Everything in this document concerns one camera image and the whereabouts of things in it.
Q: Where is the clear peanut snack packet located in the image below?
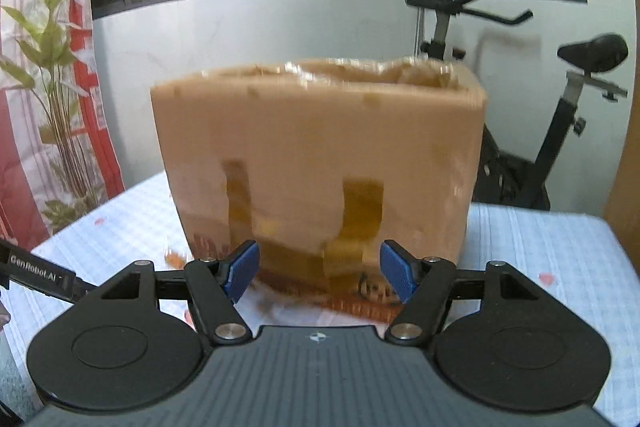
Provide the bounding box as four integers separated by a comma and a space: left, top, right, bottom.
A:
164, 248, 189, 270

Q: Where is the red floral curtain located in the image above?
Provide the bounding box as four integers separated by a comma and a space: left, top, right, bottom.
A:
1, 0, 124, 249

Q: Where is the black exercise bike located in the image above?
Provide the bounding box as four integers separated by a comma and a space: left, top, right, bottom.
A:
405, 0, 634, 215

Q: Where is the brown cardboard box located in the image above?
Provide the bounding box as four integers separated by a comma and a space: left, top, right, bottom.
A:
151, 57, 487, 323

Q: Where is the blue plaid tablecloth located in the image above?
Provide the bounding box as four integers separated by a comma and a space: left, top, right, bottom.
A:
0, 171, 640, 427

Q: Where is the wooden door panel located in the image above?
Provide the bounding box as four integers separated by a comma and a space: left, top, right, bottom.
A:
602, 56, 640, 278

